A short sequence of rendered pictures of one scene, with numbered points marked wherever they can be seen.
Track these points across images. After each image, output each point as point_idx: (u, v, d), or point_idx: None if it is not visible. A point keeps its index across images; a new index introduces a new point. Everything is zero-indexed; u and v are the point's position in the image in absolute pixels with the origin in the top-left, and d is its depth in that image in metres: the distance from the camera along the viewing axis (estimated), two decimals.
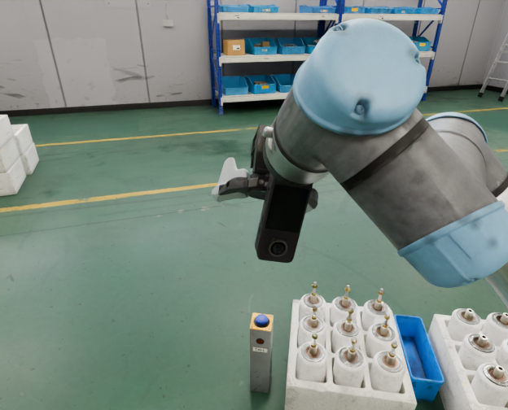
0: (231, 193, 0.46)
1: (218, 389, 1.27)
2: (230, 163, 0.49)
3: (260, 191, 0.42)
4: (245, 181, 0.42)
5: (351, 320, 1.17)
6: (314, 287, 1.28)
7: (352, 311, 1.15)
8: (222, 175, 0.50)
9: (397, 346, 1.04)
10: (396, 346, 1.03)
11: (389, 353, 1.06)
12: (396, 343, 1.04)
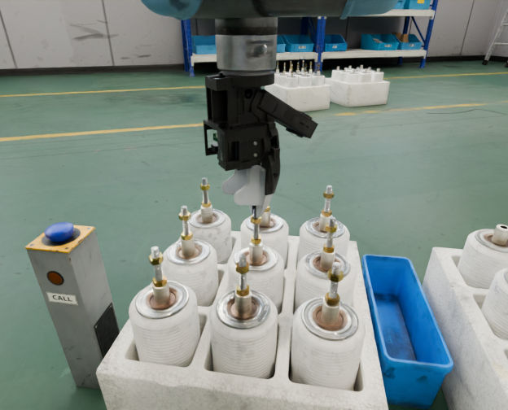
0: (274, 175, 0.49)
1: (16, 382, 0.66)
2: (242, 194, 0.49)
3: (274, 130, 0.47)
4: (274, 153, 0.46)
5: (258, 240, 0.56)
6: (203, 188, 0.67)
7: (259, 219, 0.54)
8: (251, 201, 0.50)
9: (343, 276, 0.43)
10: (340, 276, 0.42)
11: (326, 296, 0.45)
12: (340, 271, 0.43)
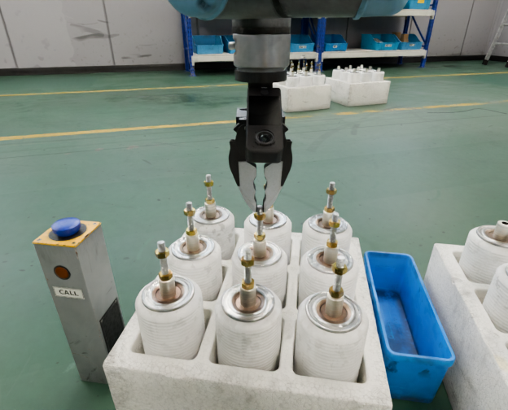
0: (238, 169, 0.51)
1: (22, 377, 0.66)
2: None
3: (243, 128, 0.48)
4: (229, 143, 0.50)
5: (255, 233, 0.58)
6: (207, 185, 0.67)
7: (255, 212, 0.56)
8: None
9: (347, 269, 0.44)
10: (344, 269, 0.43)
11: (330, 290, 0.46)
12: (344, 264, 0.44)
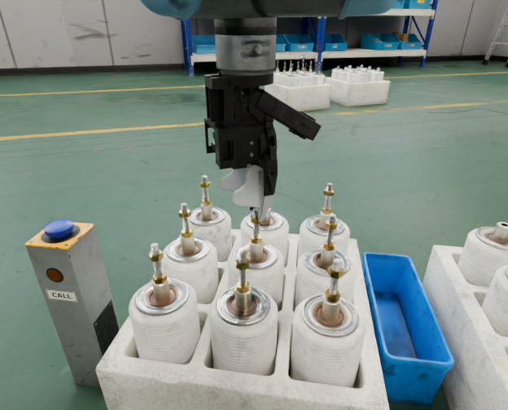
0: (273, 176, 0.49)
1: (16, 380, 0.66)
2: (240, 194, 0.49)
3: (273, 131, 0.47)
4: (270, 151, 0.46)
5: (251, 237, 0.57)
6: (203, 185, 0.66)
7: (251, 217, 0.55)
8: (250, 202, 0.50)
9: (343, 272, 0.43)
10: (340, 272, 0.42)
11: (326, 293, 0.45)
12: (341, 268, 0.43)
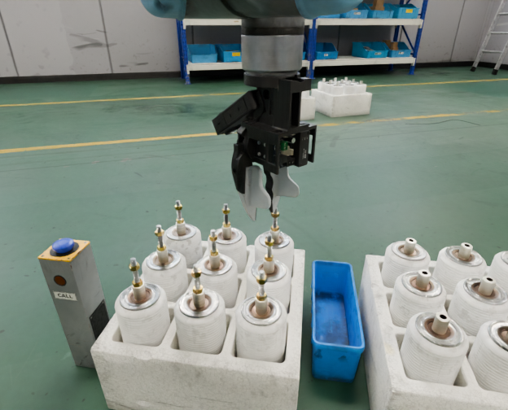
0: None
1: (28, 363, 0.83)
2: (294, 185, 0.51)
3: None
4: None
5: (210, 251, 0.74)
6: (177, 208, 0.84)
7: (208, 236, 0.72)
8: (287, 190, 0.53)
9: (264, 281, 0.60)
10: (261, 281, 0.60)
11: (257, 293, 0.62)
12: (265, 278, 0.60)
